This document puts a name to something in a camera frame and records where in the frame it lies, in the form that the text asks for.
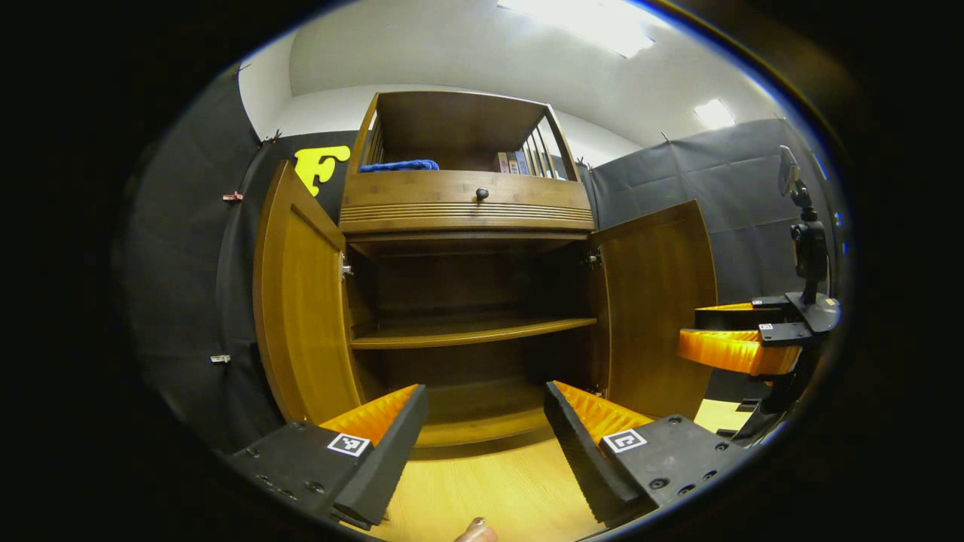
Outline wooden shoe cabinet door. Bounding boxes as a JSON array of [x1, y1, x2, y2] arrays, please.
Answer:
[[252, 160, 364, 425], [590, 199, 718, 420]]

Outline wooden double-door shoe cabinet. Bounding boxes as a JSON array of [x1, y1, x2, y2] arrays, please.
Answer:
[[252, 90, 718, 449]]

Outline blue folded cloth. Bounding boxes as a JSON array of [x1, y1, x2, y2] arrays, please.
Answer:
[[360, 159, 440, 173]]

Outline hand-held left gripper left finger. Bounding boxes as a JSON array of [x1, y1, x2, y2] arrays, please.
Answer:
[[226, 384, 430, 528]]

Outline large ceiling light panel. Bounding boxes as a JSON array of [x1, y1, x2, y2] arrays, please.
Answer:
[[497, 0, 654, 59]]

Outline small ceiling light panel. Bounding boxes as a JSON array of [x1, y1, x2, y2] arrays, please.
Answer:
[[694, 99, 737, 130]]

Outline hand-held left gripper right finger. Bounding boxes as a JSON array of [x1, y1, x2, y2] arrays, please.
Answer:
[[544, 379, 750, 528]]

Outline wooden inner shelf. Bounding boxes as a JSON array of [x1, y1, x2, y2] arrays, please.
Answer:
[[349, 316, 598, 350]]

